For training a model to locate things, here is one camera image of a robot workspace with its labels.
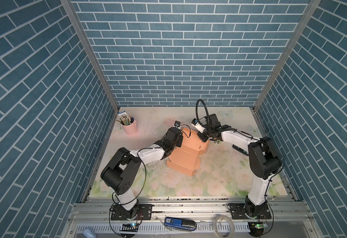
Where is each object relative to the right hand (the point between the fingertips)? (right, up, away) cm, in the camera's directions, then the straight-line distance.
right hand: (197, 130), depth 97 cm
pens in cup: (-46, +7, -6) cm, 47 cm away
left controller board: (-36, -46, -25) cm, 64 cm away
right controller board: (+26, -46, -25) cm, 59 cm away
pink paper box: (-9, -18, -4) cm, 20 cm away
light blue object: (-53, -44, -31) cm, 76 cm away
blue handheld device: (-9, -41, -30) cm, 52 cm away
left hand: (-13, -2, -4) cm, 14 cm away
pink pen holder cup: (-45, +1, +3) cm, 45 cm away
